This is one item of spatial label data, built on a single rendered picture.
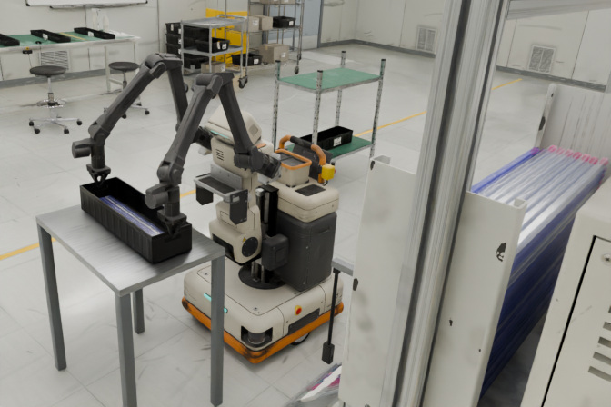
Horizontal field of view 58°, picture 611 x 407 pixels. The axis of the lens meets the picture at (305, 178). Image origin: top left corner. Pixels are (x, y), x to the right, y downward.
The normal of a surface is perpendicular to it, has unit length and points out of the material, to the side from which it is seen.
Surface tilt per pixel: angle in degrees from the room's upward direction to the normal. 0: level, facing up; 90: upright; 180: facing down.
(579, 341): 90
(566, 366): 90
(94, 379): 0
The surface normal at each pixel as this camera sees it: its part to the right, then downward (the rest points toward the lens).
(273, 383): 0.07, -0.92
